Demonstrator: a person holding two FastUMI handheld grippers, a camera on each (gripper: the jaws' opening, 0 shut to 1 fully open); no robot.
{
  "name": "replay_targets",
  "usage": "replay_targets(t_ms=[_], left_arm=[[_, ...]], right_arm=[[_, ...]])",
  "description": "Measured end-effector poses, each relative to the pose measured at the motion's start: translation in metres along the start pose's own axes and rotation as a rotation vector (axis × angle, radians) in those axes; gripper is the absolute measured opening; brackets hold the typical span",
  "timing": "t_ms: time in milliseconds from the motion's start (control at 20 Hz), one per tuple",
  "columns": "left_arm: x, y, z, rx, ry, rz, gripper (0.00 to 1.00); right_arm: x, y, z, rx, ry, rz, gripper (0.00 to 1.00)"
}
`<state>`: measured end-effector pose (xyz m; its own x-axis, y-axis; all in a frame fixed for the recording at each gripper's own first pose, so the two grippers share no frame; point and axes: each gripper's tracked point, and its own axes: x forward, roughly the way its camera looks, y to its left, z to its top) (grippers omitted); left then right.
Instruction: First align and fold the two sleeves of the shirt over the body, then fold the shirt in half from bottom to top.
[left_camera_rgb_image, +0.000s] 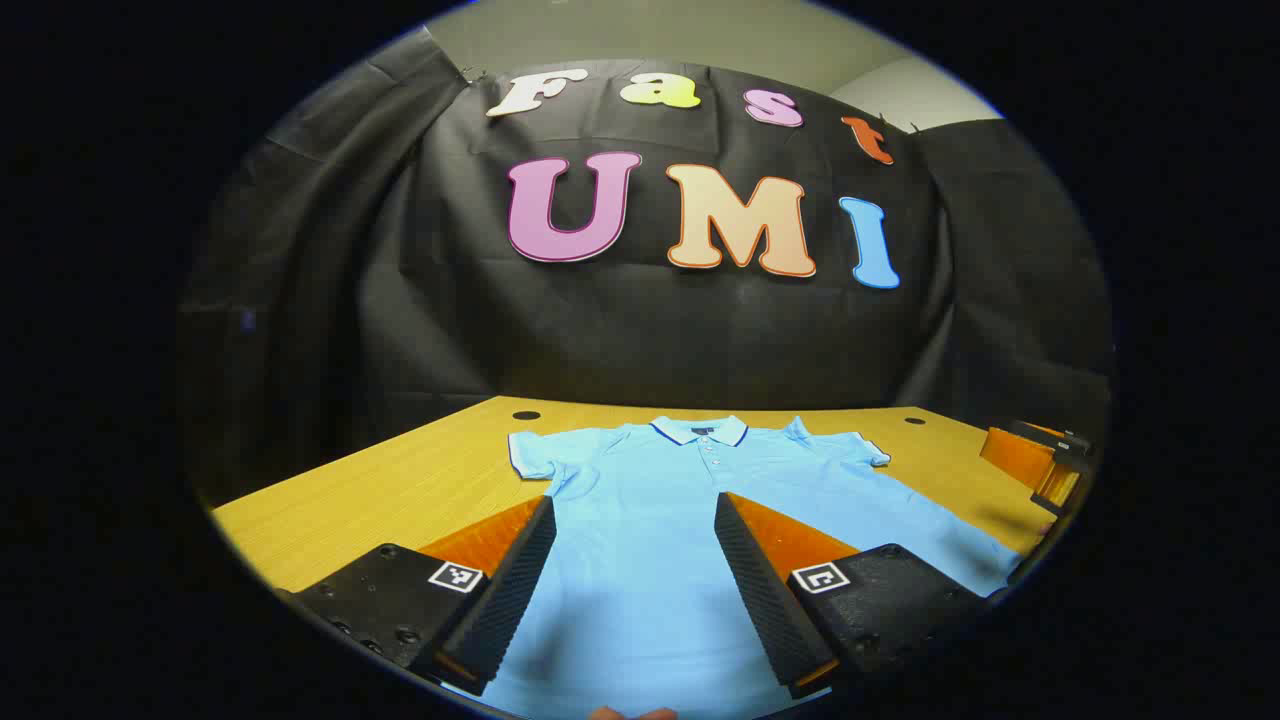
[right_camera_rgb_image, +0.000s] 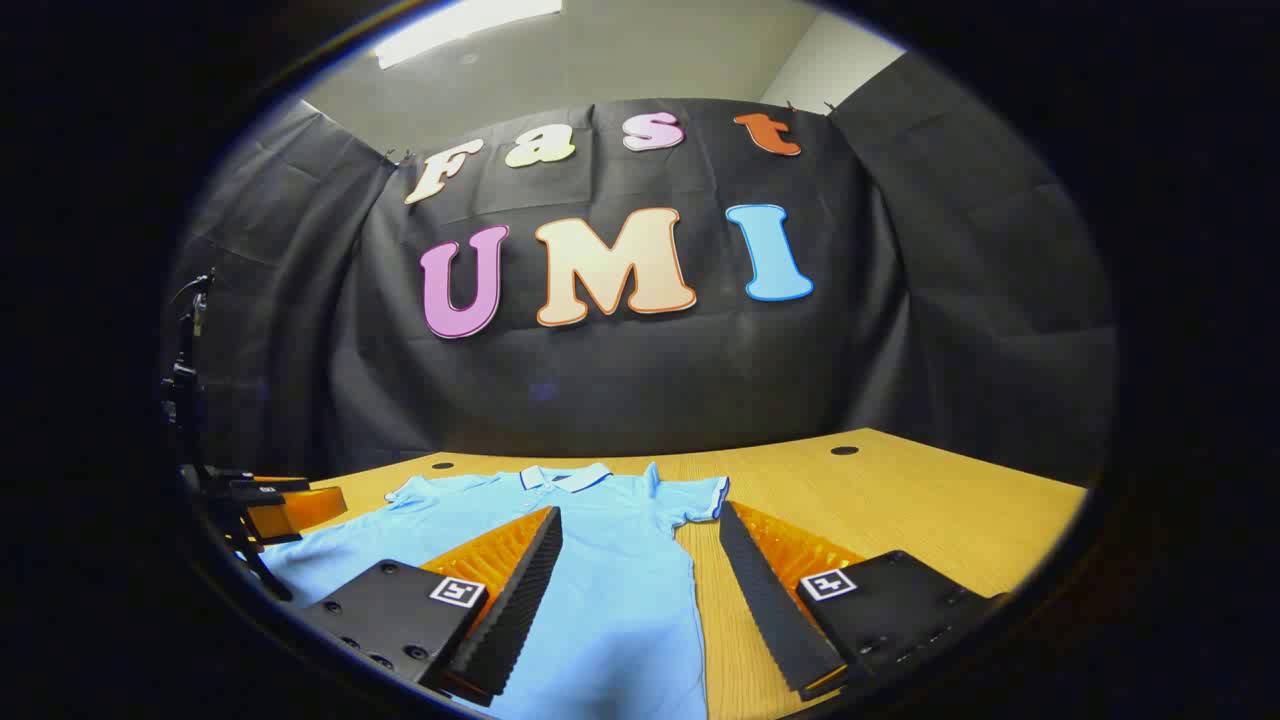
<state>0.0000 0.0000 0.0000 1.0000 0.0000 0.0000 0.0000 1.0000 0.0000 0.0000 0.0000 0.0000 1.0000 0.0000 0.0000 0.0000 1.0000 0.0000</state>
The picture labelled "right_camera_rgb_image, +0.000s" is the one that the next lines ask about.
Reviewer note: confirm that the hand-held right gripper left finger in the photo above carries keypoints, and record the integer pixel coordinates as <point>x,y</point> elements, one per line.
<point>525,590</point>

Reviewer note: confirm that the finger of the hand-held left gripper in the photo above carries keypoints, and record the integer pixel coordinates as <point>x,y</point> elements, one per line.
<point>305,508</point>

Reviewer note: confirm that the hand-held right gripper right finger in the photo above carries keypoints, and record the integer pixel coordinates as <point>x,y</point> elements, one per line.
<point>765,600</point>

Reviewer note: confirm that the light blue T-shirt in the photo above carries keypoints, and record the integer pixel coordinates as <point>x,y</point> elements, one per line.
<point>620,600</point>

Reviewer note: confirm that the black backdrop cloth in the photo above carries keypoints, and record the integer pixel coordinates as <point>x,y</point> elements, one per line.
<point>650,380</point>

